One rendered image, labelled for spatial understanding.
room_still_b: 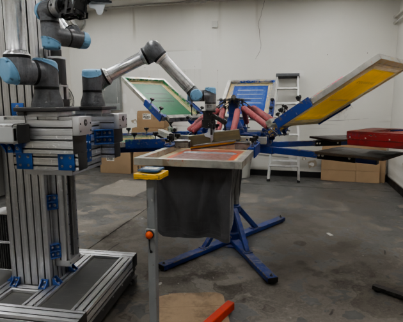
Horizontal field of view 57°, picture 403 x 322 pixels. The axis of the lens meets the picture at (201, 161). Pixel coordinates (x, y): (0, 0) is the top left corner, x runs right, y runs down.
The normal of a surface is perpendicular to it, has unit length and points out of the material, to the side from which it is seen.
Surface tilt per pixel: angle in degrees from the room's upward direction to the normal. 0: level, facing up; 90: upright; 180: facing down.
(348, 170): 75
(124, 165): 90
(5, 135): 90
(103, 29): 90
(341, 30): 90
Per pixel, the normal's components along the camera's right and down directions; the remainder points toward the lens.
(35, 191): -0.17, 0.15
